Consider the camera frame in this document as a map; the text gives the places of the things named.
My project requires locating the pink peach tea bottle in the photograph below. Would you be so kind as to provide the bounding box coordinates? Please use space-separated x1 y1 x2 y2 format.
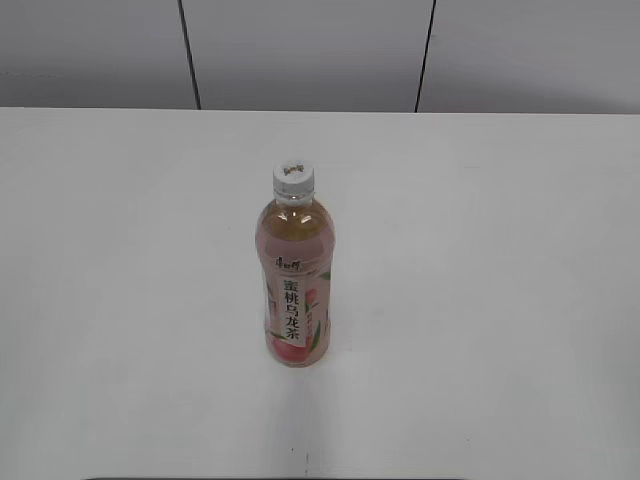
255 198 335 367

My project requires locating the white bottle cap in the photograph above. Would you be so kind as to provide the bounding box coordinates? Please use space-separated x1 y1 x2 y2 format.
272 158 315 197

